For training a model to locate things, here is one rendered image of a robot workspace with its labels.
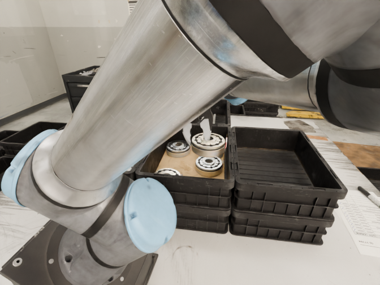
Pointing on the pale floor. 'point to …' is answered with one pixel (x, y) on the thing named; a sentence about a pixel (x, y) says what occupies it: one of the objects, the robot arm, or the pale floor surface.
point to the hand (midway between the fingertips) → (197, 142)
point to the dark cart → (77, 85)
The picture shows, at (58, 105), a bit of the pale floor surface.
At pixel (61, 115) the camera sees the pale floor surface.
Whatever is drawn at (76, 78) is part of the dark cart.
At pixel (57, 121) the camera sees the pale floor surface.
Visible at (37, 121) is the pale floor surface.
